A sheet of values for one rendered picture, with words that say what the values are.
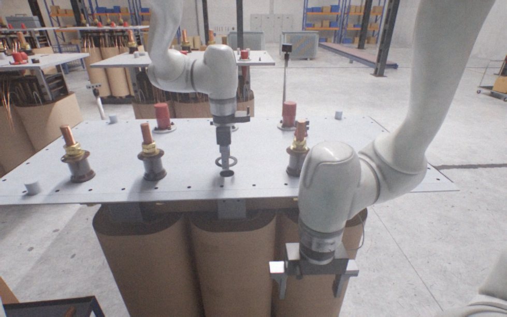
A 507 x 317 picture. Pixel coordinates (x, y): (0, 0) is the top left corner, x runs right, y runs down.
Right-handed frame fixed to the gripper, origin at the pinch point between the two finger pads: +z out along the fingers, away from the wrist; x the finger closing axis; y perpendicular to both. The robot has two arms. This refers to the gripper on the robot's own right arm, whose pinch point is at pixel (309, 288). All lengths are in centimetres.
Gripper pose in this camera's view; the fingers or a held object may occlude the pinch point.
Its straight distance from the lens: 71.4
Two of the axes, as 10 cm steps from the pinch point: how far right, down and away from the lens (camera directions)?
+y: 0.2, 4.9, -8.7
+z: 0.0, 8.7, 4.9
